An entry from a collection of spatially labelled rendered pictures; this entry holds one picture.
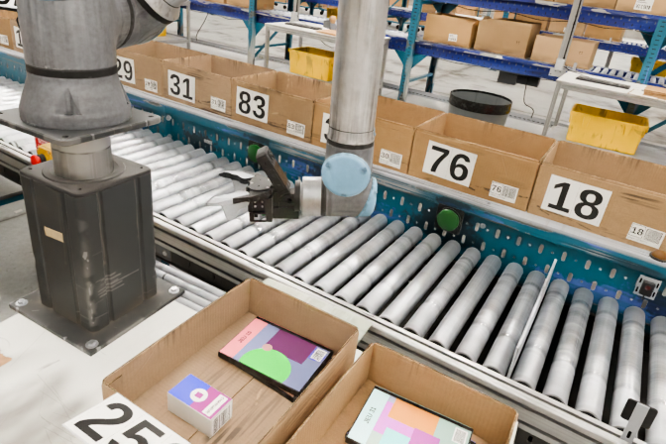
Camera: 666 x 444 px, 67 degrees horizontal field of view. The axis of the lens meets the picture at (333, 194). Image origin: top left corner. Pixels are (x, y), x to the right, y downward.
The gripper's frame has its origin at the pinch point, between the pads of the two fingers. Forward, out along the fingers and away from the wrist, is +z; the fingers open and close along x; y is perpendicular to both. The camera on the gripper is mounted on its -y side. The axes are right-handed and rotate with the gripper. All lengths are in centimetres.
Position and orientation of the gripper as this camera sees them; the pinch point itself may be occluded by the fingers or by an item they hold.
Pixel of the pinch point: (211, 185)
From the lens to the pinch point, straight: 115.6
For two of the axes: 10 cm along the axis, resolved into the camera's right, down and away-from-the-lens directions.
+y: -0.4, 8.9, 4.6
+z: -10.0, -0.2, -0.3
